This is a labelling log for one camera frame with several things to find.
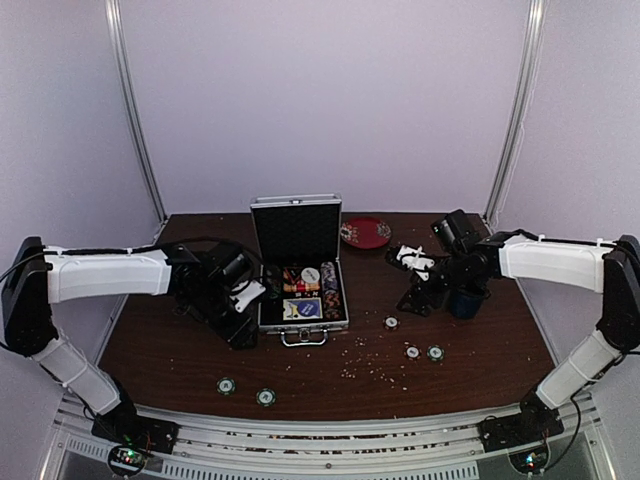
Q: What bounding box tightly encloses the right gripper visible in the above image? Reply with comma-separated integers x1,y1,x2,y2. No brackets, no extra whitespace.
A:
396,251,471,317

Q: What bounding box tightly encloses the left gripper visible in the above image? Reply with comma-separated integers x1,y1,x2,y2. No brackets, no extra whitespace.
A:
184,283,258,350

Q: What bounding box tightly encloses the red black poker chip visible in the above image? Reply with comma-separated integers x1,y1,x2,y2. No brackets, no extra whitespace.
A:
383,316,400,331

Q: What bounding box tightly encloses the green poker chip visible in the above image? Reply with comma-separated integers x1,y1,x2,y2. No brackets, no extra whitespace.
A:
256,388,277,407
426,345,445,362
216,377,236,396

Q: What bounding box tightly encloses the blue yellow card deck box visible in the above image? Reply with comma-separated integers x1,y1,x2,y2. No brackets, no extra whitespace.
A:
283,299,323,321

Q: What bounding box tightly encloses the red card deck box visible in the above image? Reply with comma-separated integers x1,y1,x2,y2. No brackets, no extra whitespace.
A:
283,267,321,293

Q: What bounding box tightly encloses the green poker chip front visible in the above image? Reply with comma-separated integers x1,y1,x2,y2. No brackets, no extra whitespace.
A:
256,388,277,407

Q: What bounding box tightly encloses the white dealer button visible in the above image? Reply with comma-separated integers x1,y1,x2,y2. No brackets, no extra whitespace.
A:
301,267,321,284

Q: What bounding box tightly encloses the aluminium poker case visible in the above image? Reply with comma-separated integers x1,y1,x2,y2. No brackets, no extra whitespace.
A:
250,193,349,349

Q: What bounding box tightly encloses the purple small blind button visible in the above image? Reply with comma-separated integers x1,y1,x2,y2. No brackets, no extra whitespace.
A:
295,298,322,319

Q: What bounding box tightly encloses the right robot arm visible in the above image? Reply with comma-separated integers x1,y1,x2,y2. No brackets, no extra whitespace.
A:
386,210,639,442

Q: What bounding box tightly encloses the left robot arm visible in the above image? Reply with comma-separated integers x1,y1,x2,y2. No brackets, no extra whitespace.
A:
1,237,267,444

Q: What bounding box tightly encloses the dark blue mug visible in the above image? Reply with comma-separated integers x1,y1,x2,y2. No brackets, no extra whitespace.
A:
447,286,490,320

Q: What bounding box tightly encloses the black white poker chip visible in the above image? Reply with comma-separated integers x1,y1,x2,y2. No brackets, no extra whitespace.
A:
404,345,421,361

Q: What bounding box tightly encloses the chip row in case left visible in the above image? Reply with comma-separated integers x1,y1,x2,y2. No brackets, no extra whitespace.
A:
263,266,282,300

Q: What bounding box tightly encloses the chip row in case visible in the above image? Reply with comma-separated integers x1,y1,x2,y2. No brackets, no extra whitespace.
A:
263,266,282,300
321,262,343,320

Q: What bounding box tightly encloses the red decorated plate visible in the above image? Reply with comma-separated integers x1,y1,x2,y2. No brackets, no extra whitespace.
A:
340,216,392,250

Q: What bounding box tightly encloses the chip row in case right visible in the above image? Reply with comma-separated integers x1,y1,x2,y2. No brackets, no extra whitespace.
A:
321,262,343,320

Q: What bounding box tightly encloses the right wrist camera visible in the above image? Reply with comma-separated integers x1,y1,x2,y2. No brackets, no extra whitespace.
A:
385,245,436,281

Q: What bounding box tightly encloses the front aluminium rail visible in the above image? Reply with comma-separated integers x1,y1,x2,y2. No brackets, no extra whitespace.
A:
35,394,621,479

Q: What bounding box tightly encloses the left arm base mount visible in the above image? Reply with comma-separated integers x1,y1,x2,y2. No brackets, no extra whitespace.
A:
91,417,179,477

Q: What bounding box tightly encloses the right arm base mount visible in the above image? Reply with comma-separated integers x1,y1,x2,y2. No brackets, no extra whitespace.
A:
478,413,565,476

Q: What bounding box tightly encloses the right aluminium frame post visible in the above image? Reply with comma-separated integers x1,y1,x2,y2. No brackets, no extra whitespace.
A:
484,0,547,228

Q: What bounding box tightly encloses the aluminium frame post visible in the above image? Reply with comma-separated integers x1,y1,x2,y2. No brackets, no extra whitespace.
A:
484,0,547,228
104,0,168,224

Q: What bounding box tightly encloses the left aluminium frame post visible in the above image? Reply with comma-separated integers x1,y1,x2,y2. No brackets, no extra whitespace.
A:
104,0,168,224

